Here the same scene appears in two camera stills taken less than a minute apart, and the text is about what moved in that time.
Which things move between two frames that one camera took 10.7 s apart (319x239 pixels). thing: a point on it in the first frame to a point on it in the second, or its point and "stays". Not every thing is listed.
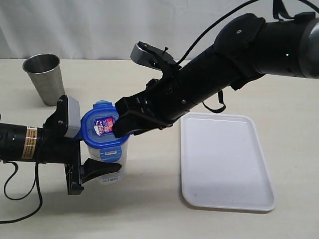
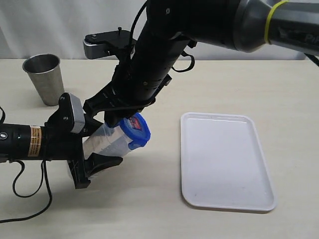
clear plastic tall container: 113,178 to 103,139
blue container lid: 97,131 to 136,129
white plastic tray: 224,166 stays
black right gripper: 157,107 to 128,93
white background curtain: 108,29 stays
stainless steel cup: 45,71 stays
